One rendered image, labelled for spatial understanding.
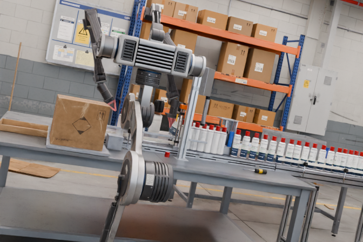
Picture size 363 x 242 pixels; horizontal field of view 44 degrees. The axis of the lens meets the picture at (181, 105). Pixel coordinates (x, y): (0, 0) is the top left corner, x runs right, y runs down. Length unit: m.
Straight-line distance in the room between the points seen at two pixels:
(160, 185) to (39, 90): 5.58
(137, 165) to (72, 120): 0.82
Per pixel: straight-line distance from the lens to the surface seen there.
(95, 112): 2.65
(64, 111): 2.64
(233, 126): 3.37
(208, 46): 7.87
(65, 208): 3.62
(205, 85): 3.03
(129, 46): 2.36
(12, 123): 3.21
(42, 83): 7.40
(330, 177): 3.74
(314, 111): 8.45
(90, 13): 2.84
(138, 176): 1.93
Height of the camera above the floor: 1.35
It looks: 3 degrees down
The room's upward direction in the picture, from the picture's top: 12 degrees clockwise
